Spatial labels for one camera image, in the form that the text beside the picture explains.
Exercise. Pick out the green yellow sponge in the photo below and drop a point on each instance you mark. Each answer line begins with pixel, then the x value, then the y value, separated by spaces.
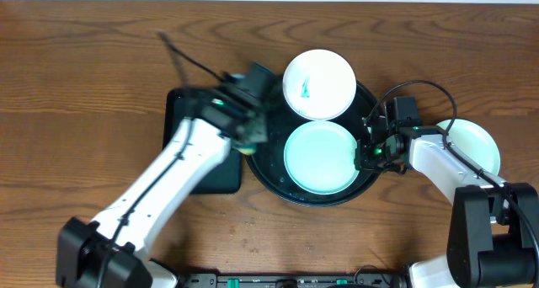
pixel 246 149

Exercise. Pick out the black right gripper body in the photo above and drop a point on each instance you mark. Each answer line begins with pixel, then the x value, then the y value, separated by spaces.
pixel 375 157

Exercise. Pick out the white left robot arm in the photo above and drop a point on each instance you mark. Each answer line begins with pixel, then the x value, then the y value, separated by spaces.
pixel 113 249

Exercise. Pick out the black rectangular tray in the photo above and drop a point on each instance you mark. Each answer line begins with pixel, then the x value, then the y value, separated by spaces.
pixel 208 156

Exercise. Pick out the black round tray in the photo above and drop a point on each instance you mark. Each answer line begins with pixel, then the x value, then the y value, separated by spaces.
pixel 268 165

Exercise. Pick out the pale green plate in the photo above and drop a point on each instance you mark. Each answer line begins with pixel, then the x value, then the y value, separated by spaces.
pixel 476 143

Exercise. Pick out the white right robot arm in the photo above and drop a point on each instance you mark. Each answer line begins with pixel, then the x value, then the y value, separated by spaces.
pixel 493 235

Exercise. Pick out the mint green plate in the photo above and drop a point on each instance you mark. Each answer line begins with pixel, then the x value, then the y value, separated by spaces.
pixel 319 157

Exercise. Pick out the white plate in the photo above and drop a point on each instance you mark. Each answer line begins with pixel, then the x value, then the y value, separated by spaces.
pixel 319 85

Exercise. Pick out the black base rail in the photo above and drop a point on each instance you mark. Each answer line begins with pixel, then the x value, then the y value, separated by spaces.
pixel 364 278

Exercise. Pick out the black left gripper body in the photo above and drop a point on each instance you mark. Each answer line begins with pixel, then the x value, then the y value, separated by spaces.
pixel 254 133

